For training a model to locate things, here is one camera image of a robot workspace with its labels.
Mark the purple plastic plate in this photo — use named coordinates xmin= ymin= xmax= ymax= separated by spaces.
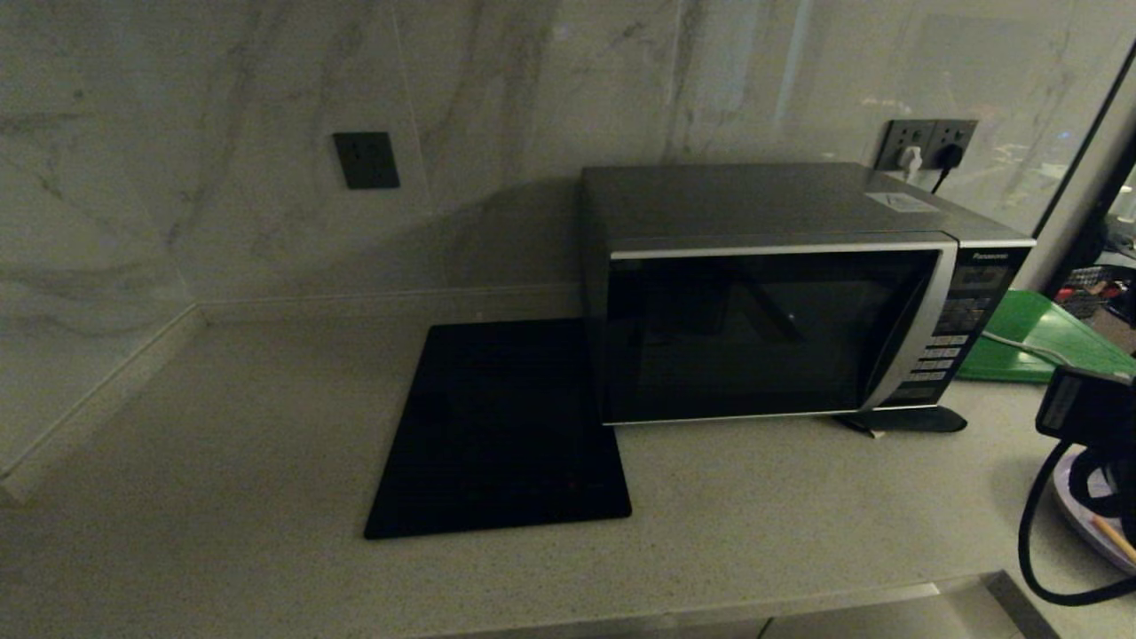
xmin=1052 ymin=451 xmax=1136 ymax=578

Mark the silver black microwave oven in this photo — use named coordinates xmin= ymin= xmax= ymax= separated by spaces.
xmin=580 ymin=162 xmax=1037 ymax=427

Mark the green plastic cutting board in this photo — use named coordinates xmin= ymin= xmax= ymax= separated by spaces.
xmin=957 ymin=289 xmax=1136 ymax=384

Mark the orange bread stick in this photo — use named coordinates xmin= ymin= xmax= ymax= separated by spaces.
xmin=1090 ymin=515 xmax=1136 ymax=566

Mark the black foam pad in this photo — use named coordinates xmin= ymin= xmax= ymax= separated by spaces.
xmin=834 ymin=405 xmax=968 ymax=438

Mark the black power plug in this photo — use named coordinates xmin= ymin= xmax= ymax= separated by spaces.
xmin=930 ymin=144 xmax=965 ymax=194

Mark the white cabinet front panel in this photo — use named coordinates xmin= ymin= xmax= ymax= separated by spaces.
xmin=759 ymin=588 xmax=1035 ymax=639

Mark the black glass induction cooktop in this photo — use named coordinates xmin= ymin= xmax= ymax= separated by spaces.
xmin=364 ymin=318 xmax=633 ymax=540

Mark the white power cable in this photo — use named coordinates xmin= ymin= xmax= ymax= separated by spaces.
xmin=981 ymin=330 xmax=1079 ymax=369

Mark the metal wire basket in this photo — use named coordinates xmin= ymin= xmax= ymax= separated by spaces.
xmin=1058 ymin=263 xmax=1114 ymax=319

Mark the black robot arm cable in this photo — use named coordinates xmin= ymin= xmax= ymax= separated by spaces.
xmin=1018 ymin=439 xmax=1136 ymax=608

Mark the dark double wall socket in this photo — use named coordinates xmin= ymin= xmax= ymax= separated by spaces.
xmin=874 ymin=119 xmax=978 ymax=171

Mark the dark single wall socket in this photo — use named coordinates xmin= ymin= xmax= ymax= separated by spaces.
xmin=333 ymin=131 xmax=401 ymax=190

